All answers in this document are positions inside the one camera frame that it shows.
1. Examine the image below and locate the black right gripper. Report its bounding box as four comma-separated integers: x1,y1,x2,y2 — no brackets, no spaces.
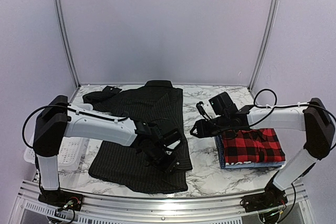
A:
190,114,230,139

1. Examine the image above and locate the black pinstriped long sleeve shirt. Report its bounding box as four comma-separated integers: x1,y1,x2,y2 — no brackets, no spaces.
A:
82,80,193,194

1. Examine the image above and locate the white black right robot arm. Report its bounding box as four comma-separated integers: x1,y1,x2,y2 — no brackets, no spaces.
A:
190,98,335,212

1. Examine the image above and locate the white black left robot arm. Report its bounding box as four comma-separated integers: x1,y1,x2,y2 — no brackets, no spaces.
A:
23,95,182,209

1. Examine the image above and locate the blue checked folded shirt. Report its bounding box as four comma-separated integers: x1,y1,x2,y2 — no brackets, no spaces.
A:
215,135,226,169

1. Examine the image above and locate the red black plaid shirt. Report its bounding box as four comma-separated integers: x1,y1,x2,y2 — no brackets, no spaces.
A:
221,129,286,165

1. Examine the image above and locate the light blue folded shirt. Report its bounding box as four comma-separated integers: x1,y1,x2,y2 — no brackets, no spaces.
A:
221,162,286,169

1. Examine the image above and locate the white plastic laundry basket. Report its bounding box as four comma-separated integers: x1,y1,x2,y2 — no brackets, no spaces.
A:
23,129,90,172

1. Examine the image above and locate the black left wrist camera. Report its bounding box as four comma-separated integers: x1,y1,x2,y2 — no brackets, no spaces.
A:
161,129,182,151

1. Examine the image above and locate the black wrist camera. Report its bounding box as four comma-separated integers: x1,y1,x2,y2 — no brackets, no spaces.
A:
196,92,238,120
161,129,182,151

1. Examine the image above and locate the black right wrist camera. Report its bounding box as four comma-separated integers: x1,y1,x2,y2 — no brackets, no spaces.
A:
196,92,238,120

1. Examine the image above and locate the aluminium front frame rail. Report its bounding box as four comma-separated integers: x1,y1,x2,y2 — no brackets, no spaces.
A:
7,179,316,224

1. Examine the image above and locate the right aluminium corner post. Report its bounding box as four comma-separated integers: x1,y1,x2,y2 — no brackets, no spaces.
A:
248,0,279,92

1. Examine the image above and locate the aluminium corner post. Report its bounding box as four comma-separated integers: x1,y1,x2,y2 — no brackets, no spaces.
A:
248,0,279,92
54,0,81,89

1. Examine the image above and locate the left aluminium corner post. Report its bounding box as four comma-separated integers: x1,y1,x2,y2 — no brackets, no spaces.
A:
54,0,81,89

